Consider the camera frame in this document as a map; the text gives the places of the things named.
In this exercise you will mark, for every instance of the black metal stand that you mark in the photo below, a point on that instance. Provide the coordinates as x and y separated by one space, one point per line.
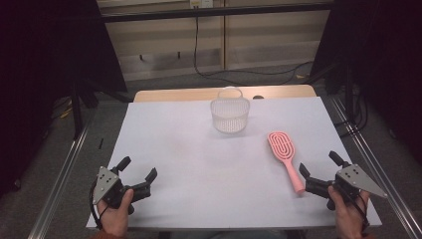
348 96

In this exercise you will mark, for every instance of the pink hairbrush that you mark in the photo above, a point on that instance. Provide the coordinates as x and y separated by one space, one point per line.
283 147

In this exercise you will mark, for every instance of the wooden table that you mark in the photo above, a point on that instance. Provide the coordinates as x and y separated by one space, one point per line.
185 94

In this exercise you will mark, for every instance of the person's left hand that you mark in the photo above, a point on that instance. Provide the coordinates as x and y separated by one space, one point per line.
114 217

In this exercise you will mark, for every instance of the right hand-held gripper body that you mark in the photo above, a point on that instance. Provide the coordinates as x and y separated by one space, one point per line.
355 177

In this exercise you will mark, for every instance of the black curtain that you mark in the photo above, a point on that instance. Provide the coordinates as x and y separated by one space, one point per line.
49 66
381 59

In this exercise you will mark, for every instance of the black horizontal bar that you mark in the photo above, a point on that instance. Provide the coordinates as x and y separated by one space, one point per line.
215 12

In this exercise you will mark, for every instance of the white wall outlet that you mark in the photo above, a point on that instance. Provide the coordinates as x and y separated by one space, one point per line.
201 3

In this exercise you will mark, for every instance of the metal floor rail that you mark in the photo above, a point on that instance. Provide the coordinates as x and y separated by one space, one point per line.
58 186
378 172

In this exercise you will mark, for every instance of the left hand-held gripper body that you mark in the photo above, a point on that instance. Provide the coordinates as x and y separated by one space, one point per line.
106 182

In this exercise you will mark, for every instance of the white table mat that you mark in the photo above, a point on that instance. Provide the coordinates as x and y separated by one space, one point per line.
205 179

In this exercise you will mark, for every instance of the white perforated plastic basket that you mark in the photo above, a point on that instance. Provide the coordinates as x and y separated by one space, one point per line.
229 114

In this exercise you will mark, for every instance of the person's right hand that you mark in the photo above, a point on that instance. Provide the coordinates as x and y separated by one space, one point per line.
350 217

